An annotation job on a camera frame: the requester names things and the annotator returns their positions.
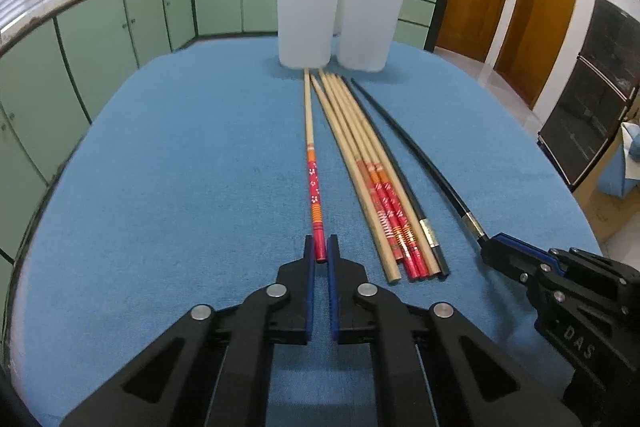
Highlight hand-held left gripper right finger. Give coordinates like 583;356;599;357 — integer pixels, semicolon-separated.
327;235;583;427

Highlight red patterned wooden chopstick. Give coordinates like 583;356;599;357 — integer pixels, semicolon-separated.
318;69;412;282
325;72;425;282
332;74;437;280
303;68;327;264

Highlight cardboard box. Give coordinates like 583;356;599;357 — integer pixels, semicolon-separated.
574;142;640;249

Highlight green lower kitchen cabinets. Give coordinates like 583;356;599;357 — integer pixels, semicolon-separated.
0;0;453;360

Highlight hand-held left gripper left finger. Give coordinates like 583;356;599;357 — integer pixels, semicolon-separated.
60;235;317;427

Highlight black chopstick with silver band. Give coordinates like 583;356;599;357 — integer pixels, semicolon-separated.
341;76;449;279
351;78;490;244

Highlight white plastic utensil cup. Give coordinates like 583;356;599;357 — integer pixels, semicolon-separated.
337;0;405;72
276;0;341;70

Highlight blue table mat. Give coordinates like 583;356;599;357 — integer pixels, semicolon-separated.
10;34;607;427

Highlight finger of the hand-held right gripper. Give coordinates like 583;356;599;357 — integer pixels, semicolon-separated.
481;236;567;304
496;232;640;304

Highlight black glass cabinet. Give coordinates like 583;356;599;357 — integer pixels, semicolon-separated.
537;0;640;194

